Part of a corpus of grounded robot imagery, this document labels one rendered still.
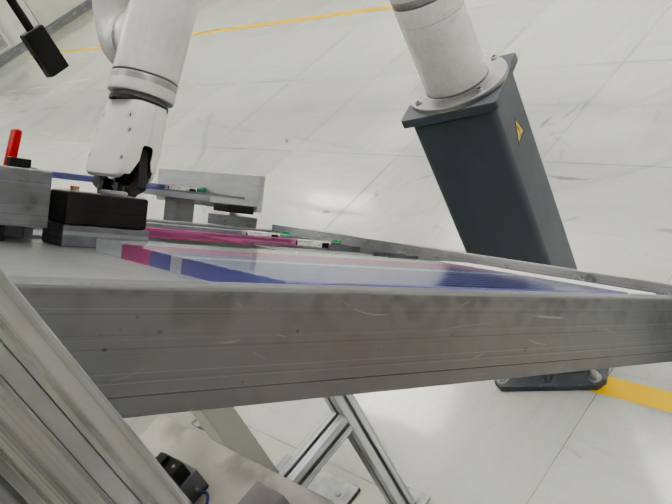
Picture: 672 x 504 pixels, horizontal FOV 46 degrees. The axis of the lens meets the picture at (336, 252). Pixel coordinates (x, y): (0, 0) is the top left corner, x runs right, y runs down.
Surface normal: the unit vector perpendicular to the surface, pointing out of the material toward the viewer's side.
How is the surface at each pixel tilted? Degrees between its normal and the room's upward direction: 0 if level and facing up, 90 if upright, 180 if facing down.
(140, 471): 90
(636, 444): 0
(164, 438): 0
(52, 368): 90
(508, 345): 90
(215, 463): 0
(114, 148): 37
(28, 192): 90
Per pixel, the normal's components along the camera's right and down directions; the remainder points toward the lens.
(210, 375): 0.68, 0.12
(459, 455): -0.40, -0.76
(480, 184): -0.34, 0.64
